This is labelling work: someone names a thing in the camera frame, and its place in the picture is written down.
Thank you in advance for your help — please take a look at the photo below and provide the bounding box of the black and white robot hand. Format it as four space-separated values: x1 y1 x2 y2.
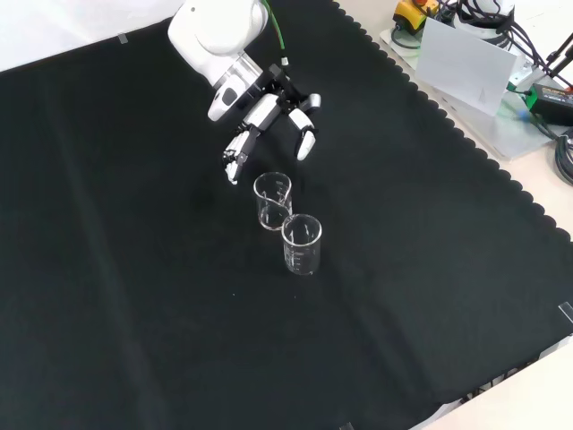
220 64 322 187

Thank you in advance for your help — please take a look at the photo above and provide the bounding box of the clear glass beaker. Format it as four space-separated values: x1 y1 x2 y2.
280 213 323 278
252 171 295 233

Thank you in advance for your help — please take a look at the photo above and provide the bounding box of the yellow stop button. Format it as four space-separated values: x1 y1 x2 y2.
392 0 440 35

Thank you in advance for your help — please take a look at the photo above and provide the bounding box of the black bench cloth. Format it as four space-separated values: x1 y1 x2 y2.
0 0 573 430

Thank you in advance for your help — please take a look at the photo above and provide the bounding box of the pale board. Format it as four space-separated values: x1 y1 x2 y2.
415 16 518 118

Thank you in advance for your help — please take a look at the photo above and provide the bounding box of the black power adapter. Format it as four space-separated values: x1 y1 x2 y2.
525 82 573 127

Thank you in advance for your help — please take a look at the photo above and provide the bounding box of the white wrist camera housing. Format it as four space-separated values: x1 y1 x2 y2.
207 79 246 122

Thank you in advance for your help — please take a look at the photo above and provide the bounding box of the green cable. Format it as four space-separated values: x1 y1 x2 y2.
261 0 291 69

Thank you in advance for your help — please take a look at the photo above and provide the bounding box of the grey metal base plate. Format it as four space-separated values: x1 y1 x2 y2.
379 25 570 162

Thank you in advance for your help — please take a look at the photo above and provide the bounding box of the black cable bundle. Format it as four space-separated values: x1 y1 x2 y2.
440 0 573 89

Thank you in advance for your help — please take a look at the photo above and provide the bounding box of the dark coiled cable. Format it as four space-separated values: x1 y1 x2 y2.
553 127 573 185

